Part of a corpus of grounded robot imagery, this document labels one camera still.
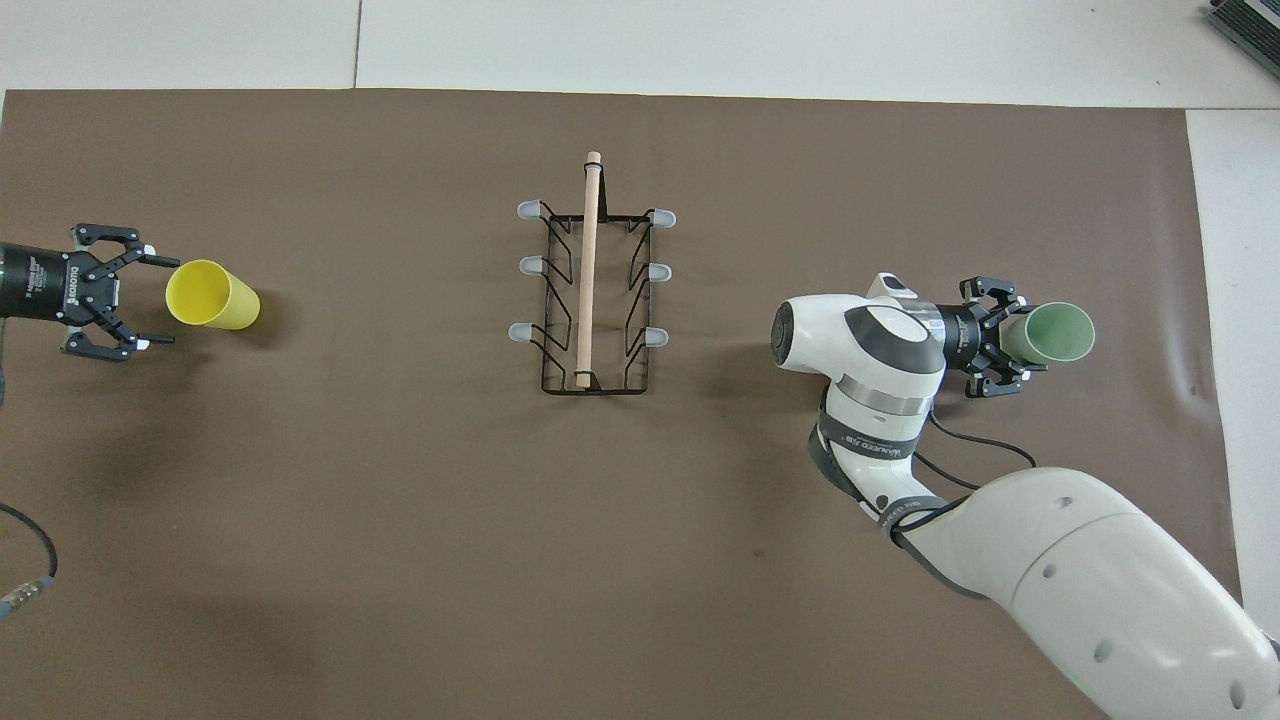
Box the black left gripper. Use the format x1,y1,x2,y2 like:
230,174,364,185
0,224,182,362

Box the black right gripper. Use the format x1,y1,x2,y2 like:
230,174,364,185
935,278,1049,400

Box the green plastic cup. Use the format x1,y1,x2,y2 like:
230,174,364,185
1000,302,1097,365

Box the yellow plastic cup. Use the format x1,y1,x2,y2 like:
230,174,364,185
165,259,262,331

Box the grey ribbed device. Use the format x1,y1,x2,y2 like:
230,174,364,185
1203,0,1280,53

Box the brown table mat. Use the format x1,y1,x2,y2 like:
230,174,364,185
0,88,1257,720

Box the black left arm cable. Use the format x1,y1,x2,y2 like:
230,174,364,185
0,503,59,618

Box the black wire cup rack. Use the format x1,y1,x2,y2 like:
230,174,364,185
508,151,678,396

